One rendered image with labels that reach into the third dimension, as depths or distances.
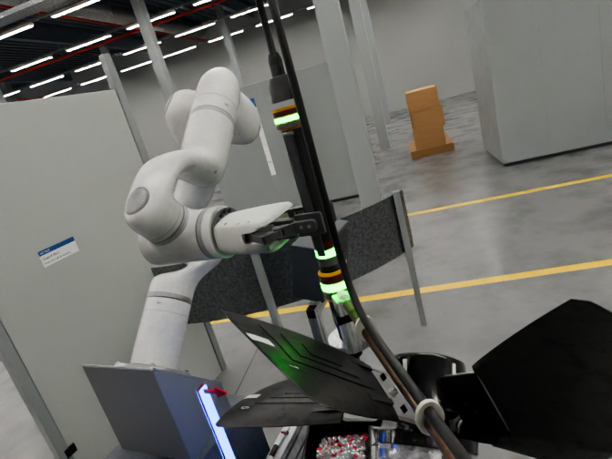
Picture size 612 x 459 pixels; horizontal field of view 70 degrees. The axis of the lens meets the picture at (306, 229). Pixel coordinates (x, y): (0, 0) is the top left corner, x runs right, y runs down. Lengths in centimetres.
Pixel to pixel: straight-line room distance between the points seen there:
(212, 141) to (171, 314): 54
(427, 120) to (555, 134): 260
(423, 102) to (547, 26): 269
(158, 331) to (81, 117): 172
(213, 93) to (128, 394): 73
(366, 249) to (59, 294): 168
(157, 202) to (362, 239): 210
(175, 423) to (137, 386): 12
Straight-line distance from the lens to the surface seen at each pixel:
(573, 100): 692
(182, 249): 71
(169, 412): 113
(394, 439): 68
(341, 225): 149
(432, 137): 873
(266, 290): 255
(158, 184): 69
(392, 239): 284
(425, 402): 40
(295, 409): 80
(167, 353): 119
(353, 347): 66
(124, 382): 118
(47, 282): 242
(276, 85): 58
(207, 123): 85
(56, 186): 251
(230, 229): 63
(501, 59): 666
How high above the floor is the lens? 167
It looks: 16 degrees down
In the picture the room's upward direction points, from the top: 16 degrees counter-clockwise
